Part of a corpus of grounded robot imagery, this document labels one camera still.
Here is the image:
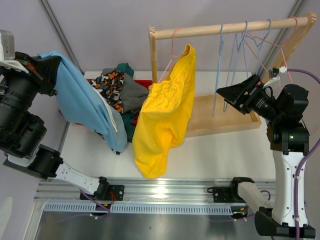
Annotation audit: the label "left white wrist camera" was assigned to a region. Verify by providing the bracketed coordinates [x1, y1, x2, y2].
[0, 30, 29, 74]

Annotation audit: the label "dark green shorts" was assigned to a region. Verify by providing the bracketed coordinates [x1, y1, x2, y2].
[116, 63, 136, 143]

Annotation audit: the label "blue hanger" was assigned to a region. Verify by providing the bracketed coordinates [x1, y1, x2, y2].
[223, 20, 251, 111]
[243, 18, 272, 75]
[212, 23, 224, 117]

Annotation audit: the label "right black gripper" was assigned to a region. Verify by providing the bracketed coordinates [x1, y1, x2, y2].
[216, 74, 283, 123]

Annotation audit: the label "white slotted cable duct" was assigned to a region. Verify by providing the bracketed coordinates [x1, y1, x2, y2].
[44, 202, 236, 216]

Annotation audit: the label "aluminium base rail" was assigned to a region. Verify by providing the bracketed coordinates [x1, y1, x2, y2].
[32, 176, 278, 206]

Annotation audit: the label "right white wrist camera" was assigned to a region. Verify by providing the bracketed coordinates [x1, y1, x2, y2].
[263, 66, 287, 89]

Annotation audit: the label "camouflage patterned shorts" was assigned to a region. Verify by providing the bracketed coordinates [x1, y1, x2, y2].
[87, 69, 127, 155]

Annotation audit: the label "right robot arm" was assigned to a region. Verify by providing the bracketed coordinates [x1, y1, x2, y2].
[216, 74, 316, 240]

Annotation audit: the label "light blue shorts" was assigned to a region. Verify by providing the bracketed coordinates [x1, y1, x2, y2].
[38, 50, 127, 153]

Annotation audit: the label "yellow shorts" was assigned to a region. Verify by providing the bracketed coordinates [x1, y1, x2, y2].
[132, 44, 197, 179]

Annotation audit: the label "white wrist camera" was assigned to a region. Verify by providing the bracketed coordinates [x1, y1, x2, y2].
[263, 66, 287, 89]
[0, 30, 29, 74]

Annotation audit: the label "red plastic bin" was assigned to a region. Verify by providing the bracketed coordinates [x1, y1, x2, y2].
[74, 79, 154, 126]

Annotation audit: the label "grey shorts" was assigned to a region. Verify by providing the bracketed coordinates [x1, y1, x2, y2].
[101, 67, 150, 113]

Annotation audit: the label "wooden clothes rack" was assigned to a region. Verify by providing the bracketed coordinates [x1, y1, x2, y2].
[148, 12, 317, 137]

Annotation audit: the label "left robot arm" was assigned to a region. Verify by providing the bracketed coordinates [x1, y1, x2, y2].
[0, 52, 110, 200]

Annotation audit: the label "pink hanger under yellow shorts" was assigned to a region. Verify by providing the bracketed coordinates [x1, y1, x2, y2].
[157, 26, 188, 83]

